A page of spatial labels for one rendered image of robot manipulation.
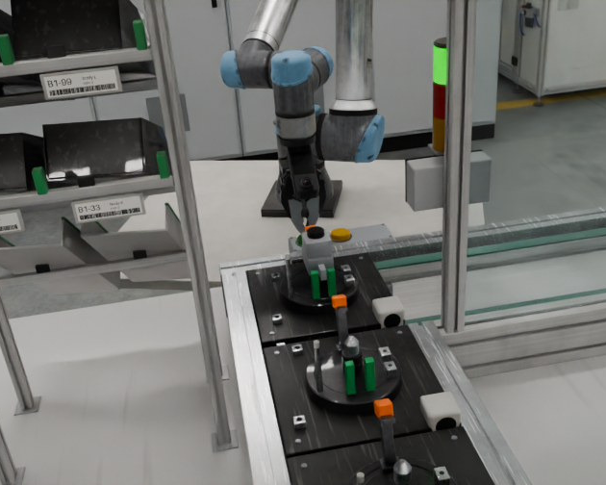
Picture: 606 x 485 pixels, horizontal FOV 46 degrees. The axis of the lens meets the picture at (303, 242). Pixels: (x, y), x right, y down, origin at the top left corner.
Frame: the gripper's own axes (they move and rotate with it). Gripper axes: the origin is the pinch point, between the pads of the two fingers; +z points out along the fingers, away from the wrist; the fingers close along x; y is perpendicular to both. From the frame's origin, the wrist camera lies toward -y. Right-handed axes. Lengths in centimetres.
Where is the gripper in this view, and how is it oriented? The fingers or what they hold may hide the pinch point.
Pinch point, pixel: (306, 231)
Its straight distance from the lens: 146.3
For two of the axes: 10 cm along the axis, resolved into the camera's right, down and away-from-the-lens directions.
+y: -1.7, -4.5, 8.8
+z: 0.7, 8.8, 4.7
